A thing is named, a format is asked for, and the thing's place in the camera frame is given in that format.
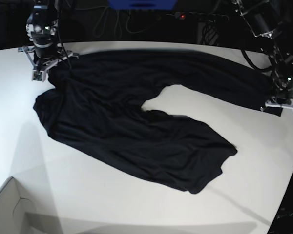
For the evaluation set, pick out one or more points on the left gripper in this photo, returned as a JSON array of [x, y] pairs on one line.
[[283, 100]]

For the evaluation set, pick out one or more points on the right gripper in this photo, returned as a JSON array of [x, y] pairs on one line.
[[43, 58]]

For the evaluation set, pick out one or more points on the black t-shirt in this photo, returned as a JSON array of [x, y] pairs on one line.
[[96, 108]]

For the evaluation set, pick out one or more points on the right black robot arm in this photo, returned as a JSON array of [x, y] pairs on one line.
[[42, 30]]

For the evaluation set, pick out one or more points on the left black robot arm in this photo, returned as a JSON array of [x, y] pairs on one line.
[[264, 22]]

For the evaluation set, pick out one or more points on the blue plastic bin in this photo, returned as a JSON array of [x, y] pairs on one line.
[[142, 4]]

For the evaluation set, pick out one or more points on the black power strip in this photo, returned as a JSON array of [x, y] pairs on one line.
[[200, 16]]

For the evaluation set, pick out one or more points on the white cardboard box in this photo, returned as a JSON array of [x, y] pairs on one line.
[[18, 214]]

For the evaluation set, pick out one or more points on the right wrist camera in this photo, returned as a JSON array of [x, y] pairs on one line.
[[39, 75]]

